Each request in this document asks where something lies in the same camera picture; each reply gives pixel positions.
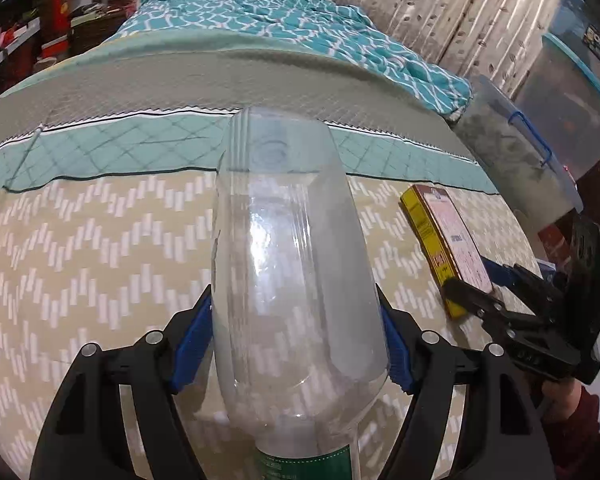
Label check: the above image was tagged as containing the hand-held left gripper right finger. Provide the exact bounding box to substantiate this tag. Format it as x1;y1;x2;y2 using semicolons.
375;282;556;480

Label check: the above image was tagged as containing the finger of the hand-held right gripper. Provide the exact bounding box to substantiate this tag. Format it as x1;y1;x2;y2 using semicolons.
482;257;565;319
442;277;536;344

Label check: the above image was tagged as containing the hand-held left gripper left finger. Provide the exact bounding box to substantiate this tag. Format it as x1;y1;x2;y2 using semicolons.
30;285;216;480

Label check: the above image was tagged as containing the yellow cardboard box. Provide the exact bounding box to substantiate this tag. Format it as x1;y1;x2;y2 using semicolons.
399;184;496;322

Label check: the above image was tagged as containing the clear plastic bottle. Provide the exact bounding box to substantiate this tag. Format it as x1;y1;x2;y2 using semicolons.
211;106;391;480

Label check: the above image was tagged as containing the person's right forearm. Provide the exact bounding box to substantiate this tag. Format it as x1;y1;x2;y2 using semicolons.
540;385;600;480

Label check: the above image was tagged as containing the person's right hand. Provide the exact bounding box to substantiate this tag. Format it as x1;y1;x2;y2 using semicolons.
540;377;588;423

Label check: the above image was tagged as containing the dark wooden cabinet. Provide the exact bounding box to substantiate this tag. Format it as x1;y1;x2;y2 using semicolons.
537;160;600;281

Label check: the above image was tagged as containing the beige zigzag blanket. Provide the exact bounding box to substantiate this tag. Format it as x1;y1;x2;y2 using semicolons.
0;170;546;480

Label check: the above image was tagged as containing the clear bin with teal lid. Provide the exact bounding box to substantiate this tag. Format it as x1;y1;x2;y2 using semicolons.
550;0;600;63
515;35;600;181

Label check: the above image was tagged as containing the green quilted mattress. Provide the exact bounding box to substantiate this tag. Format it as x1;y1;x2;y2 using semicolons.
0;30;501;201

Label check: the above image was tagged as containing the beige patterned curtain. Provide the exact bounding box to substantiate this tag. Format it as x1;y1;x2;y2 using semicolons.
312;0;566;101

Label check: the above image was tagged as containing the teal patterned blanket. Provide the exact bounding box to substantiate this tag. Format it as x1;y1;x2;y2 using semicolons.
115;0;473;121

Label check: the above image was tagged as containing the white shelf rack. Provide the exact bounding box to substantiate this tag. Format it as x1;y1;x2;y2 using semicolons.
0;0;71;86

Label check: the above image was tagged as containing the pile of red packages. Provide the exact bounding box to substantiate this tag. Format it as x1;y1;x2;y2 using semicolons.
0;0;81;81

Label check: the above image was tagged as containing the clear bin with blue handle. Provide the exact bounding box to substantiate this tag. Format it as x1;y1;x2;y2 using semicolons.
455;75;583;221

